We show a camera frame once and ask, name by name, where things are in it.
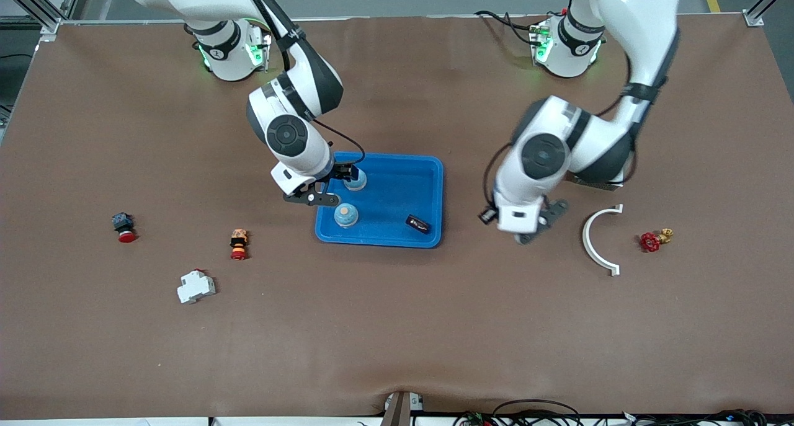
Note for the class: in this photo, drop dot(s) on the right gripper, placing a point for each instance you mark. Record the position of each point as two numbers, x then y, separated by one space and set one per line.
340 171

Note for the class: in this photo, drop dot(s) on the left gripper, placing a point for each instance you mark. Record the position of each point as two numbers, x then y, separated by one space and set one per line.
485 219

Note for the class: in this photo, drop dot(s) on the blue round service bell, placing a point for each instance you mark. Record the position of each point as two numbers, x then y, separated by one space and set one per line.
358 184
346 215

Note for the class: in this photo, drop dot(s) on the dark brown cylindrical capacitor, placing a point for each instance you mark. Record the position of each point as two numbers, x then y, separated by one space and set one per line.
417 223

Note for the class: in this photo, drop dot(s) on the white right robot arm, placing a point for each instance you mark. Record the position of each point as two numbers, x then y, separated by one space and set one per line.
288 134

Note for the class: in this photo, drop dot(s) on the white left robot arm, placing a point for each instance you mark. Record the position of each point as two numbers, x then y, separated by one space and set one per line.
546 156

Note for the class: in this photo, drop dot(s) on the blue plastic tray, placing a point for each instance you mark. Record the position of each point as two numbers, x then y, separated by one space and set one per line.
397 190

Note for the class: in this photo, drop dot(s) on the grey metal box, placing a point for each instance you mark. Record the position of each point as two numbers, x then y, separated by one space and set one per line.
611 185

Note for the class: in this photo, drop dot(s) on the orange and red push button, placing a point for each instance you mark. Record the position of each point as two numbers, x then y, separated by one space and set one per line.
239 243

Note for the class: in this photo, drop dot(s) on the brown table mat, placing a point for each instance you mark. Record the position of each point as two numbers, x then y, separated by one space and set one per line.
397 327

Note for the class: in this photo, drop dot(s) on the red handwheel brass valve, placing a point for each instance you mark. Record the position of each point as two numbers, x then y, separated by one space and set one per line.
649 242

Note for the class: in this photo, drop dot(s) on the white circuit breaker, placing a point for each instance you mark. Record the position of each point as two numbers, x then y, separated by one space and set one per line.
195 288

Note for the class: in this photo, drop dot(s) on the metal table clamp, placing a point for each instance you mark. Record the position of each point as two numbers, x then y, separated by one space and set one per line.
397 410

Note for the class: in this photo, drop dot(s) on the red mushroom emergency stop button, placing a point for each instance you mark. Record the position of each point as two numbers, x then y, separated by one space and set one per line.
124 224

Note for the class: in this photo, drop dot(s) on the white curved plastic bracket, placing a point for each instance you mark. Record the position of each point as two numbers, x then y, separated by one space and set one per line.
585 237

